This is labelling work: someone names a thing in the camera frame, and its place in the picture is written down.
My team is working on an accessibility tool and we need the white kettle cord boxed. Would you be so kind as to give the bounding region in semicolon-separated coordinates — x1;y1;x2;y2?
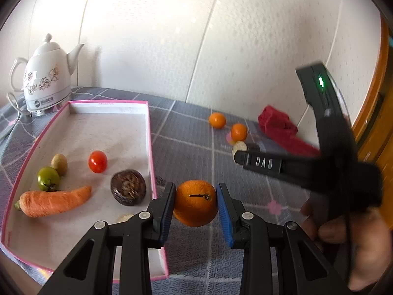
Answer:
0;92;33;139

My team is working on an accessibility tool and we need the person's right hand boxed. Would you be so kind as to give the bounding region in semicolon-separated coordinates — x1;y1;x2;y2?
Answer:
300;198;393;292

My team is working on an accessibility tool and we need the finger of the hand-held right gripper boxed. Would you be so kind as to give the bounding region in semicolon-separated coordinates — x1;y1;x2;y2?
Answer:
233;149;323;191

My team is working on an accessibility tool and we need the orange mandarin with stem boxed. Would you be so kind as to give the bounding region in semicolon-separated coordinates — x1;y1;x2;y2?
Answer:
173;180;219;226

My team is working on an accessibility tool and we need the grey patterned sheet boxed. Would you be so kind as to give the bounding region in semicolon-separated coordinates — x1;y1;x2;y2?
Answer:
0;87;353;295

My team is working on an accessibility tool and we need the red tomato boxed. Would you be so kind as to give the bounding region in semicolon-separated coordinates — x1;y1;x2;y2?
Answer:
89;150;108;173

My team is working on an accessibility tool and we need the pink-edged shallow box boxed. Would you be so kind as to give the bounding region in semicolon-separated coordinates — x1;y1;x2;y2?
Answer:
0;99;170;284

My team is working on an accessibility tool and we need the pale round vegetable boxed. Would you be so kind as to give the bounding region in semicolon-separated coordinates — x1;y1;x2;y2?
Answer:
232;141;261;160

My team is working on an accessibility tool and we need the brown-green kiwi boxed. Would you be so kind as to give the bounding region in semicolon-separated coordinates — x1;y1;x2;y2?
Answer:
51;154;68;176

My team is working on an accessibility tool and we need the orange carrot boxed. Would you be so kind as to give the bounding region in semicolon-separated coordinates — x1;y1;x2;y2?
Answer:
14;185;93;219

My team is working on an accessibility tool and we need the white floral electric kettle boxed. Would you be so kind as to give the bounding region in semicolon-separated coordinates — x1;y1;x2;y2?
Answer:
9;33;85;117

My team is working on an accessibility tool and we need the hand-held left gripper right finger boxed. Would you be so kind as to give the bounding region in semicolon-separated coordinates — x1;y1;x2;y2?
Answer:
216;183;353;295

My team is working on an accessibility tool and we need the dark red fleece towel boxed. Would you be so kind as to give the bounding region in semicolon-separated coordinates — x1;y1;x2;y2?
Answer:
258;105;321;157

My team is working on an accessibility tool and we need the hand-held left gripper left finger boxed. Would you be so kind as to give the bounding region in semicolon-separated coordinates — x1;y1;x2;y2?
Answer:
39;182;177;295

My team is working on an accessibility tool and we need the green tomato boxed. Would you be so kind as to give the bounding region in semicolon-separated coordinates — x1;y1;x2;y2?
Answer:
37;166;61;192

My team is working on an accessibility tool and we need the small orange mandarin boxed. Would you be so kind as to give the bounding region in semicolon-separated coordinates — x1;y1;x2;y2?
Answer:
231;123;248;141
209;112;227;129

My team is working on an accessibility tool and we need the dark brown halved fruit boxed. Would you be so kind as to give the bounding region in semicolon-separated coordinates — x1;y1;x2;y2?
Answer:
111;170;147;206

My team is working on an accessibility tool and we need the wooden door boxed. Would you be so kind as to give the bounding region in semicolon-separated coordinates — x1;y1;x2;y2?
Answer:
350;15;393;173

